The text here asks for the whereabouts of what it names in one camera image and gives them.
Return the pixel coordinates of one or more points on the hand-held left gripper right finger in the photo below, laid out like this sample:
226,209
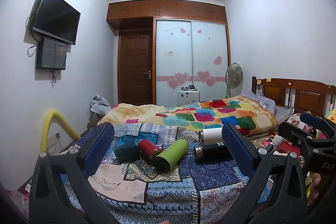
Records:
239,145

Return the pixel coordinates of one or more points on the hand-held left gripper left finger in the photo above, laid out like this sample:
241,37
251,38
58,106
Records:
101,140

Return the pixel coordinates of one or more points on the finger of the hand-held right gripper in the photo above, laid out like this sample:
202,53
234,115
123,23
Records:
313,119
291,134

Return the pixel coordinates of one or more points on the black cup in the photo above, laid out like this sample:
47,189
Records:
212,151

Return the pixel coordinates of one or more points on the dark teal cup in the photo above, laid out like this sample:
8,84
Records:
127,151

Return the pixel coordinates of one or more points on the white cup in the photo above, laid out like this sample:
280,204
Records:
211,136

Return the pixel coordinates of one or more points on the red cup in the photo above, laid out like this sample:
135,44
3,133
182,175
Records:
148,148

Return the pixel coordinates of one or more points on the green cup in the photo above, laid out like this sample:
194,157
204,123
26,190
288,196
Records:
170,156

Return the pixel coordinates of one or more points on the person's right hand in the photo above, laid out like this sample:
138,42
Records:
316,182

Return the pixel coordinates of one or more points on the red packet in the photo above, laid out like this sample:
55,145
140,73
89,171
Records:
288,149

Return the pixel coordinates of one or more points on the yellow plush toy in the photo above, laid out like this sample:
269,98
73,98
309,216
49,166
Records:
331,115

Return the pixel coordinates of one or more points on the grey plaid pillow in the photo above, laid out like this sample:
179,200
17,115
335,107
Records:
283,113

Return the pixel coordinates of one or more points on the brown wooden headboard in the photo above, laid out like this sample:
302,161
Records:
304,95

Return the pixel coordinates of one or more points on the grey clothes pile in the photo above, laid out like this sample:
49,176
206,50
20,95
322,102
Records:
99,107

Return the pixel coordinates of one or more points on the grey printed pillow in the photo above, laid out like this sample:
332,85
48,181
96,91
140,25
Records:
261,104

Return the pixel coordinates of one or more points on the colourful checked blanket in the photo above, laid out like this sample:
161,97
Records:
204,113

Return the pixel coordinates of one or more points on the yellow padded tube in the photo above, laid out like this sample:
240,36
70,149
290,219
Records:
59,119

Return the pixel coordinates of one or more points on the white bedside cabinet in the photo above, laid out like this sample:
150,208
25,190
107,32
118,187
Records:
187,98

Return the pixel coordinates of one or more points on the standing electric fan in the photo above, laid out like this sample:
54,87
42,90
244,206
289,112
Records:
234,74

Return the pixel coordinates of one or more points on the brown wooden door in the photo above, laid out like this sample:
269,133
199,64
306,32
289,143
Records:
135,66

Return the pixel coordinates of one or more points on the blue patchwork bedsheet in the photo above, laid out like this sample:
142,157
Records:
168,187

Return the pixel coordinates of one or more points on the pink heart stickers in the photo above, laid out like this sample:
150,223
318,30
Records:
181,77

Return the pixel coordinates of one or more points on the pink cloth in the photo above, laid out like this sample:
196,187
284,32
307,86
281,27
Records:
18,204

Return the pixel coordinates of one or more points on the wooden wardrobe with glass doors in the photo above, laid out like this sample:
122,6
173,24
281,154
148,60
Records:
168,10

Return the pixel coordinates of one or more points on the white wall socket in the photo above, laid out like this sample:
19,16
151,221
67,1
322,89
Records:
55,141

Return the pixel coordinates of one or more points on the small black wall monitor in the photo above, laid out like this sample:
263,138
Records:
51,53

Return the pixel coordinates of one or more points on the wall-mounted black television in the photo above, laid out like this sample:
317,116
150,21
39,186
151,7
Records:
56,16

